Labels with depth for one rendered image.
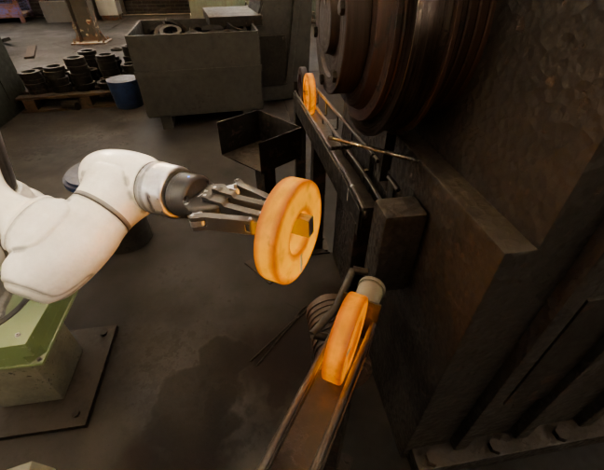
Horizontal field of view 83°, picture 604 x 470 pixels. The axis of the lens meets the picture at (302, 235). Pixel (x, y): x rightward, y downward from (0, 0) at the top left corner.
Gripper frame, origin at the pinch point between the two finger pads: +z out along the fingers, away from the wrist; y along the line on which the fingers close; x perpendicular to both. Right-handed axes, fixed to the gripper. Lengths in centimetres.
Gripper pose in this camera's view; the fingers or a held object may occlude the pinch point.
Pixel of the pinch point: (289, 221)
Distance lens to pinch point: 49.8
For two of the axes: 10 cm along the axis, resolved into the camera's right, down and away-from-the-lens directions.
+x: -0.4, -7.9, -6.2
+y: -4.4, 5.7, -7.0
